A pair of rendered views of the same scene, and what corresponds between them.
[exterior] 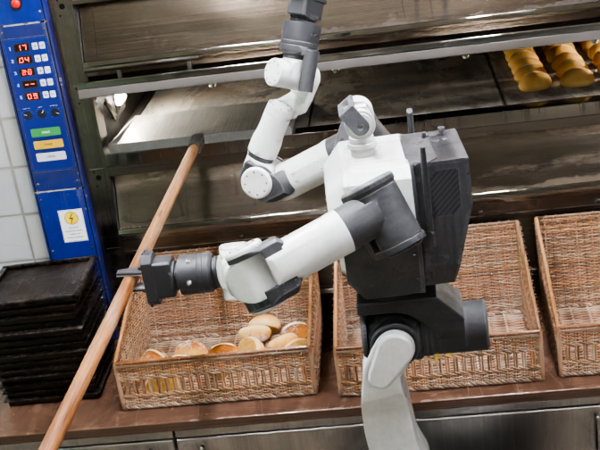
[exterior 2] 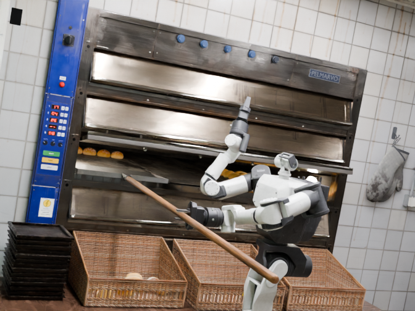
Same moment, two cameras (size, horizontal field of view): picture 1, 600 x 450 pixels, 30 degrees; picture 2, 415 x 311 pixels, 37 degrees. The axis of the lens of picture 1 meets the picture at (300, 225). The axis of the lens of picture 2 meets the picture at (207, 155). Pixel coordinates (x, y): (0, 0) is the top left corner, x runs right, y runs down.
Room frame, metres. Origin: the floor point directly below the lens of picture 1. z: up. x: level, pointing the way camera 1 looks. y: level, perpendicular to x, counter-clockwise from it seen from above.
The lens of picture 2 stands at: (-0.09, 1.74, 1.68)
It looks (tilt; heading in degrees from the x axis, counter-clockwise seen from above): 5 degrees down; 328
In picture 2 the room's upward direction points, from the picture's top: 10 degrees clockwise
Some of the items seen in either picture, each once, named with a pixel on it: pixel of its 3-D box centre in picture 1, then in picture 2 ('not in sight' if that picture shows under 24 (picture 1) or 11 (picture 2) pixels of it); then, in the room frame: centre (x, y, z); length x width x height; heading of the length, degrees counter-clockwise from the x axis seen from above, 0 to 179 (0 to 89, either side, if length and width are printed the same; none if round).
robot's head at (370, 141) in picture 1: (359, 122); (285, 164); (2.24, -0.15, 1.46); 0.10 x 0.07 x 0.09; 177
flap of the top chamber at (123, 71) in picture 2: not in sight; (233, 91); (3.10, -0.35, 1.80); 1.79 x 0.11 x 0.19; 83
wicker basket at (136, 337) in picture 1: (221, 320); (126, 268); (2.93, 0.26, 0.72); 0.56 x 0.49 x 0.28; 83
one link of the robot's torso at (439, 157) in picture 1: (398, 208); (288, 206); (2.23, -0.21, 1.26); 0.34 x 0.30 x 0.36; 177
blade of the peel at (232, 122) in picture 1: (208, 120); (116, 171); (3.35, 0.23, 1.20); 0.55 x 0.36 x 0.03; 82
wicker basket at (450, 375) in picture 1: (432, 304); (226, 274); (2.83, -0.34, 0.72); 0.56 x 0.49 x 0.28; 83
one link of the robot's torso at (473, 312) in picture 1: (423, 318); (284, 258); (2.23, -0.24, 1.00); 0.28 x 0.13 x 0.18; 83
